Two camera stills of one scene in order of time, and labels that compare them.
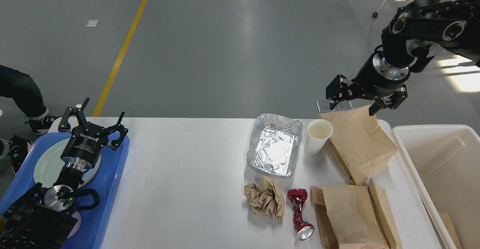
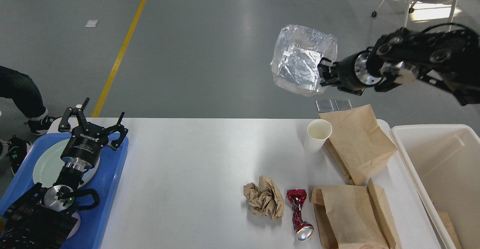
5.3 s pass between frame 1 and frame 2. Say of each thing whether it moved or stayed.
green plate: stayed
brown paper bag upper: stayed
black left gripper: stayed
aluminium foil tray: moved
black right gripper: moved
